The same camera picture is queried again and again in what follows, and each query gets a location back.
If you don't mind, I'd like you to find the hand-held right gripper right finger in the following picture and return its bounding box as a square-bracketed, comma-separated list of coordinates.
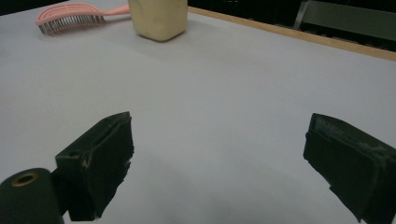
[303, 112, 396, 224]

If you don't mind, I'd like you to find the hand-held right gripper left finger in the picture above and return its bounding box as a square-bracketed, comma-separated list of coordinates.
[55, 111, 135, 222]

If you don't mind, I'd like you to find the cream square container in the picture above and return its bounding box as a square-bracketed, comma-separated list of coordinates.
[127, 0, 189, 43]

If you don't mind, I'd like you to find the white table sheet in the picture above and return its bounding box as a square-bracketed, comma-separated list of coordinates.
[0, 0, 396, 224]

